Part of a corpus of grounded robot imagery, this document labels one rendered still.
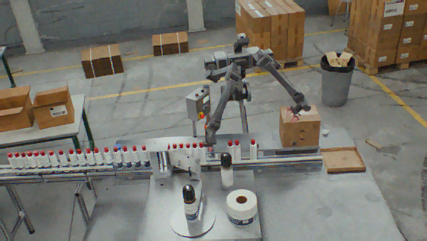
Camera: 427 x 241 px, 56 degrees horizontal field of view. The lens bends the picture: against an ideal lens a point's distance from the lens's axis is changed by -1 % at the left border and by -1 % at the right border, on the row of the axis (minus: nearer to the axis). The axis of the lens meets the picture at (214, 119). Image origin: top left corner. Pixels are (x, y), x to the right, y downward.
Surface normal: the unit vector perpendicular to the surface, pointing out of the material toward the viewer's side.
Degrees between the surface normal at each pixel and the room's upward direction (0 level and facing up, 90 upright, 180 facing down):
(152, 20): 90
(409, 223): 0
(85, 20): 90
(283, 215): 0
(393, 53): 88
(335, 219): 0
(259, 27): 90
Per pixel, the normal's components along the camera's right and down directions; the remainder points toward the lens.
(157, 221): -0.07, -0.84
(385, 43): 0.21, 0.52
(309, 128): 0.00, 0.55
